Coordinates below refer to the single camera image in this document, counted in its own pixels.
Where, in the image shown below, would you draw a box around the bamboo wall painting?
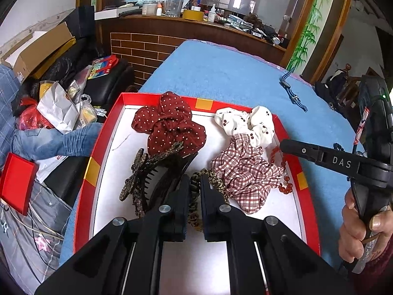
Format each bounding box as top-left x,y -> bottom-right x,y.
289,0 -> 337,74

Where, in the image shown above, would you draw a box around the black sofa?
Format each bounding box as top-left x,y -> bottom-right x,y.
18,40 -> 136,209

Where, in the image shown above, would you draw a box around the black hair claw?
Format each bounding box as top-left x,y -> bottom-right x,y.
119,141 -> 199,219

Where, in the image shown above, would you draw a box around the person's right forearm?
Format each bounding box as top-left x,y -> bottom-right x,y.
350,236 -> 393,295

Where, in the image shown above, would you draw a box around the yellow tape roll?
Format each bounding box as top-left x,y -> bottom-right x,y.
182,9 -> 204,22

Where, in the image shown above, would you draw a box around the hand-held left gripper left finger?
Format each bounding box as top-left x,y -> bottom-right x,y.
34,175 -> 191,295

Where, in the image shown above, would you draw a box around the leopard print scrunchie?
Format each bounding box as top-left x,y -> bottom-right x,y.
187,168 -> 230,232

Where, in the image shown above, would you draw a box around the blue denim jeans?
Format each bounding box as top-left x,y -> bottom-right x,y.
12,123 -> 103,160

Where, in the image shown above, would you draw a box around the glass pitcher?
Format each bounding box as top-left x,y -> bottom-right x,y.
164,0 -> 185,18

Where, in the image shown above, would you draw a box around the clear plastic tub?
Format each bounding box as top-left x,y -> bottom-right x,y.
142,1 -> 158,16

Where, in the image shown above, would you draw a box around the black cylinder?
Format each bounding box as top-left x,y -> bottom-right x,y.
118,8 -> 143,18

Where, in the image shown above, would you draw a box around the red plaid scrunchie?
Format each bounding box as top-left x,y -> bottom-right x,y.
210,133 -> 284,215

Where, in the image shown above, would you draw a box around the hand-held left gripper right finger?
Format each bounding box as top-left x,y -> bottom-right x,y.
200,175 -> 353,295

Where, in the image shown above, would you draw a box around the red tray with white inside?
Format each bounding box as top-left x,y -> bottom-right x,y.
73,92 -> 322,295

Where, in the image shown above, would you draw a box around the white cherry print scrunchie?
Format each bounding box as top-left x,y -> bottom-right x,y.
214,105 -> 275,148

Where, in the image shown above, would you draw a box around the red polka dot scrunchie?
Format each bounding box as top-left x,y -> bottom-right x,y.
132,91 -> 207,156

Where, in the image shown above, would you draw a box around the red plastic bag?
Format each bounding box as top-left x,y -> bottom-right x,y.
15,98 -> 53,131

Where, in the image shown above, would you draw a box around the grey star-print blanket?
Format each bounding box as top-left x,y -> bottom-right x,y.
0,181 -> 74,289

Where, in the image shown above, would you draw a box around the black backpack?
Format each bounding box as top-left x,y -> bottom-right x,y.
325,69 -> 348,92

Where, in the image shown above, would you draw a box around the white flat box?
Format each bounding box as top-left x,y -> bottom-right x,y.
95,6 -> 140,21

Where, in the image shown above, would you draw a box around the colourful printed box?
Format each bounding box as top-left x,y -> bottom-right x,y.
87,55 -> 119,80

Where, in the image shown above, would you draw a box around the small red box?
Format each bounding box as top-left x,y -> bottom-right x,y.
0,152 -> 39,216

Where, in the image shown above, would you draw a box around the blue checked cloth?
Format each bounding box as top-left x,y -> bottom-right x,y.
0,63 -> 22,166

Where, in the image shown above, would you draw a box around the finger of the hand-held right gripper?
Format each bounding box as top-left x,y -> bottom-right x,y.
280,139 -> 361,180

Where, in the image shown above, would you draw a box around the clear plastic bag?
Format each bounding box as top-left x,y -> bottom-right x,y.
75,94 -> 98,127

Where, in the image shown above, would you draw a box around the wooden counter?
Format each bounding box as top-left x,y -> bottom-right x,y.
95,15 -> 287,87

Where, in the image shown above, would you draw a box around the black jacket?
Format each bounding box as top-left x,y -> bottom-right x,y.
314,81 -> 357,120

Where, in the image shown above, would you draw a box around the person's right hand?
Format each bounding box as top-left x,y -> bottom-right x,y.
339,187 -> 393,263

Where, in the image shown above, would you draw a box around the blue striped watch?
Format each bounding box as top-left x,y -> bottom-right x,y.
279,67 -> 308,113

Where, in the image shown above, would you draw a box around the red bead bracelet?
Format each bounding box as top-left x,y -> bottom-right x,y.
269,146 -> 294,195

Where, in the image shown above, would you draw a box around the cardboard box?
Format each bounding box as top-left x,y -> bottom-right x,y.
1,21 -> 76,83

